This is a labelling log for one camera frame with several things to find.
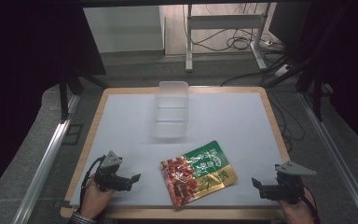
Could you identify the white metal desk frame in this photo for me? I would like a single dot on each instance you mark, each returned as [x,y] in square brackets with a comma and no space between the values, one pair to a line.
[227,21]

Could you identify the white cabinet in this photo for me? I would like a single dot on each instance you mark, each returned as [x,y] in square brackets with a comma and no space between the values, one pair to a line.
[124,29]

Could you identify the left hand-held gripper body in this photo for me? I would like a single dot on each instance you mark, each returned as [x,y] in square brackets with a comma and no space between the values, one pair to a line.
[108,174]

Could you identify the white power strip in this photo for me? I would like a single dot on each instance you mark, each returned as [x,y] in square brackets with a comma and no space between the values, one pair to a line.
[282,70]

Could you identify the white table mat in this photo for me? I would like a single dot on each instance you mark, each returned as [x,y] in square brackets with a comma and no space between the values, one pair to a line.
[223,130]

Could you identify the black curtain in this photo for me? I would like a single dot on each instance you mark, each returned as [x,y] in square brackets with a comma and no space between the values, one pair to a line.
[351,62]
[28,68]

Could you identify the black metal stand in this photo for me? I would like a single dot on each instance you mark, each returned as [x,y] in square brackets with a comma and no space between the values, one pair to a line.
[64,96]
[317,90]

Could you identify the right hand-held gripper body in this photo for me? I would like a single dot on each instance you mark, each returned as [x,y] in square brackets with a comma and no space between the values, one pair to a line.
[287,183]

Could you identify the person's left hand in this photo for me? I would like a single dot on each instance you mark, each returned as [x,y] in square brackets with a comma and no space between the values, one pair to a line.
[93,199]

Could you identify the person's right hand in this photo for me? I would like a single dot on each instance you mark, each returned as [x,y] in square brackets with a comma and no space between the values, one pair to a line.
[296,213]

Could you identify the dark floor hatch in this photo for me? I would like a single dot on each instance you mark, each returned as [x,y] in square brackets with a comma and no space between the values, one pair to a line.
[72,134]

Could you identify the red and green snack packet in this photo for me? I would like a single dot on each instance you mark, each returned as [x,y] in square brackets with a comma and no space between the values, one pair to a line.
[195,174]

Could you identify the aluminium rail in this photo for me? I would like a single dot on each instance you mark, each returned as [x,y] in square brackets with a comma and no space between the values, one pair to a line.
[338,158]
[43,168]

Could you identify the clear plastic container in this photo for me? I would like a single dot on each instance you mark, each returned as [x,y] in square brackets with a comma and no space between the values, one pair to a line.
[170,109]

